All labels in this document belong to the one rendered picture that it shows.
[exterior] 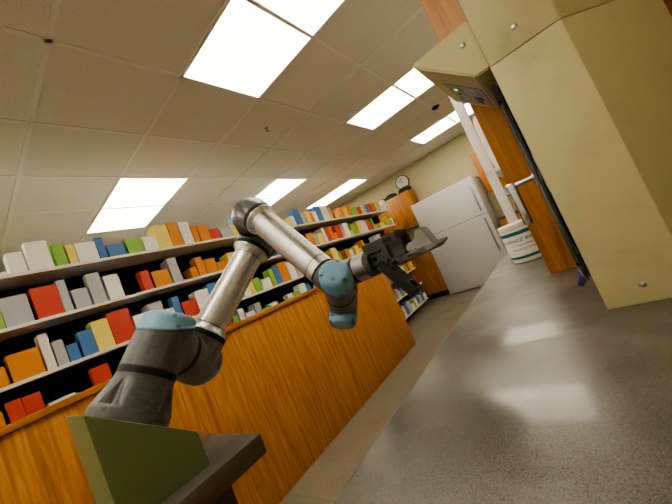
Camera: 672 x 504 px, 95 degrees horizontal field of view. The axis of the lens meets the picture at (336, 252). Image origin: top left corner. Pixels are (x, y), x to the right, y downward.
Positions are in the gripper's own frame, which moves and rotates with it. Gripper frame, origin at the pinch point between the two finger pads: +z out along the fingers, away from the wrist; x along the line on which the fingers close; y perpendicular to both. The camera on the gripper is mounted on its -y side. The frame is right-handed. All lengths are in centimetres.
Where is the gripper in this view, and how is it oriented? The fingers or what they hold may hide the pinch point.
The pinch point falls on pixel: (443, 242)
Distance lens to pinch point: 75.8
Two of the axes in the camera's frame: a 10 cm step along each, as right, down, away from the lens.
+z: 7.2, -3.6, -5.9
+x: 5.7, -1.9, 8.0
